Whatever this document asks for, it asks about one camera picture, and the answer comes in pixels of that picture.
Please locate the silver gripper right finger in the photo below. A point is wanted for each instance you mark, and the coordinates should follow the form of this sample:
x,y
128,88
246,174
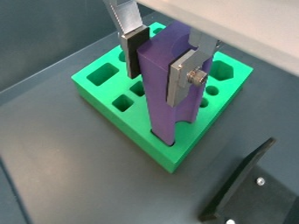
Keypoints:
x,y
186,70

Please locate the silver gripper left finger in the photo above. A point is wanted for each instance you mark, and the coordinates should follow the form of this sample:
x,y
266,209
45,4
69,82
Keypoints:
x,y
134,33

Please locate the purple arch block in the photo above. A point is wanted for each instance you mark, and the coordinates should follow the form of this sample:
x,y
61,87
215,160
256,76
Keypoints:
x,y
156,54

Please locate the green shape sorter board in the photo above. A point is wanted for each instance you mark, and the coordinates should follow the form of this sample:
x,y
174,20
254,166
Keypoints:
x,y
118,97

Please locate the black mounting plate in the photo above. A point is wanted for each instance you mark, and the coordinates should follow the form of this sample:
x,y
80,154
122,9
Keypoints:
x,y
252,197

